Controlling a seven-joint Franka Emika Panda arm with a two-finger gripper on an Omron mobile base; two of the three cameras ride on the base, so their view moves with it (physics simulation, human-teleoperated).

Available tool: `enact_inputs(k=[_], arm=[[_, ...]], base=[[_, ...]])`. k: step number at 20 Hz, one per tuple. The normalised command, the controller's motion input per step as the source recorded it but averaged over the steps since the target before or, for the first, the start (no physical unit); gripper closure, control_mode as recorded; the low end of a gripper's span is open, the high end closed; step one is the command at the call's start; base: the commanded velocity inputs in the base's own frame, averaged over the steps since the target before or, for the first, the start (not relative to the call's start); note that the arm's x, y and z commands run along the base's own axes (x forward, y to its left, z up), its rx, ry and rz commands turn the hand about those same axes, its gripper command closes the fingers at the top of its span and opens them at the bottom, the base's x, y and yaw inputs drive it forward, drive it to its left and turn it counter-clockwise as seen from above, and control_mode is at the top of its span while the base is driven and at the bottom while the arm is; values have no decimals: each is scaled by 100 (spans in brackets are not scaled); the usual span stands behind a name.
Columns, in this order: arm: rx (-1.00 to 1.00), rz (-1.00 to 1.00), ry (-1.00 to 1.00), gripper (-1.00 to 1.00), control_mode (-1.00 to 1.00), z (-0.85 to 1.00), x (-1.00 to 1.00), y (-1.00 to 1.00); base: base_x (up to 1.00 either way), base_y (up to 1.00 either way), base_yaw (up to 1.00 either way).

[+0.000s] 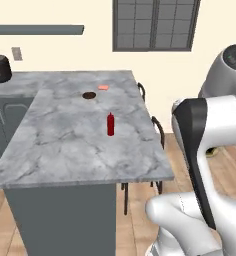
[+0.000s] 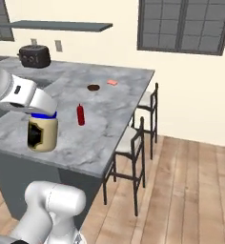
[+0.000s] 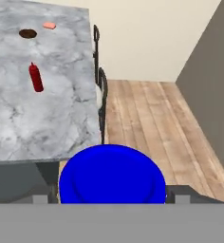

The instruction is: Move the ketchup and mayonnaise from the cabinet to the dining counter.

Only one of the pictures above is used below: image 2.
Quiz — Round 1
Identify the brown round donut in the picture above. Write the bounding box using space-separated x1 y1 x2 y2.
87 84 101 92

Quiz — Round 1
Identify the large grey framed window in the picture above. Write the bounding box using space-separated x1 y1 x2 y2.
136 0 225 57

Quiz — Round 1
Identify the black stool with white seat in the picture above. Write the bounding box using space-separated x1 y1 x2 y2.
131 82 160 161
102 115 147 217

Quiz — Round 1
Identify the mayonnaise jar with blue lid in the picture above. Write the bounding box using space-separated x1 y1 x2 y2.
26 111 59 153

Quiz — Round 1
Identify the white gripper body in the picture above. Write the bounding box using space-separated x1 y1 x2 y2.
28 88 59 116

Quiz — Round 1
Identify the small grey framed window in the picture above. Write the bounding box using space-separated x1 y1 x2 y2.
0 0 15 43

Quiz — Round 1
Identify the red ketchup bottle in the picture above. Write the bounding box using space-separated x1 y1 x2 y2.
75 103 86 127

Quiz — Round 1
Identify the grey wall shelf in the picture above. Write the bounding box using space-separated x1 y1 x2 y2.
2 19 114 33

